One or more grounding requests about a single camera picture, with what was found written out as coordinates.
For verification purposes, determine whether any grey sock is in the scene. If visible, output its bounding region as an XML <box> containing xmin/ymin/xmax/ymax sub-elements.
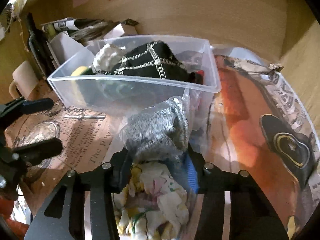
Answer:
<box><xmin>103</xmin><ymin>89</ymin><xmax>201</xmax><ymax>181</ymax></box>

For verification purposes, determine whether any white cloth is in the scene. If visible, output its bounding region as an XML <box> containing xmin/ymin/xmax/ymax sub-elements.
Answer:
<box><xmin>91</xmin><ymin>43</ymin><xmax>126</xmax><ymax>74</ymax></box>

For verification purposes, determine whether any black pouch with silver chain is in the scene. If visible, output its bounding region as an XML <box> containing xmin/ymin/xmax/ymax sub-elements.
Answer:
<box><xmin>110</xmin><ymin>41</ymin><xmax>204</xmax><ymax>84</ymax></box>

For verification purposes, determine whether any white beige mug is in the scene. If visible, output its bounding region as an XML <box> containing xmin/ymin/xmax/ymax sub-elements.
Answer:
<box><xmin>9</xmin><ymin>61</ymin><xmax>39</xmax><ymax>99</ymax></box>

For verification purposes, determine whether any vintage newspaper print mat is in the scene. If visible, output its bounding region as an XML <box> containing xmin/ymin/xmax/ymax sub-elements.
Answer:
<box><xmin>4</xmin><ymin>81</ymin><xmax>120</xmax><ymax>215</ymax></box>

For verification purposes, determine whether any colourful patterned cloth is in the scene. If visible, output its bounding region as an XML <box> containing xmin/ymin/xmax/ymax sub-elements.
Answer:
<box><xmin>111</xmin><ymin>161</ymin><xmax>195</xmax><ymax>239</ymax></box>

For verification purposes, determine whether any silver metal pin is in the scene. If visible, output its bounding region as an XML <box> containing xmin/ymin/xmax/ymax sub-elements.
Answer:
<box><xmin>63</xmin><ymin>114</ymin><xmax>106</xmax><ymax>120</ymax></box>

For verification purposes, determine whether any dark wine bottle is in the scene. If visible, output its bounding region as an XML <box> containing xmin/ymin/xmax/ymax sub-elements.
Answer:
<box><xmin>27</xmin><ymin>13</ymin><xmax>56</xmax><ymax>78</ymax></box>

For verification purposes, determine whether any yellow green sponge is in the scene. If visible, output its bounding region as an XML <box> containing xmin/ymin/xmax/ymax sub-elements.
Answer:
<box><xmin>71</xmin><ymin>66</ymin><xmax>94</xmax><ymax>106</ymax></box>

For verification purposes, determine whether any white paper box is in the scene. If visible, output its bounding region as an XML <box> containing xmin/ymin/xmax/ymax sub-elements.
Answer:
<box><xmin>50</xmin><ymin>31</ymin><xmax>84</xmax><ymax>66</ymax></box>

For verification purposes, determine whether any orange car poster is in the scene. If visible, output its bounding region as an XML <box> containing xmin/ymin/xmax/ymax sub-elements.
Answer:
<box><xmin>210</xmin><ymin>48</ymin><xmax>319</xmax><ymax>239</ymax></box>

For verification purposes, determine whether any clear plastic storage box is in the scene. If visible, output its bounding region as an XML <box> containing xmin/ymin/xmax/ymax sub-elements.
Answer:
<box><xmin>48</xmin><ymin>35</ymin><xmax>221</xmax><ymax>130</ymax></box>

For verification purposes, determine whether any stack of magazines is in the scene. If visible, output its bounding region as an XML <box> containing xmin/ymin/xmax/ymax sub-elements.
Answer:
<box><xmin>41</xmin><ymin>17</ymin><xmax>139</xmax><ymax>42</ymax></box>

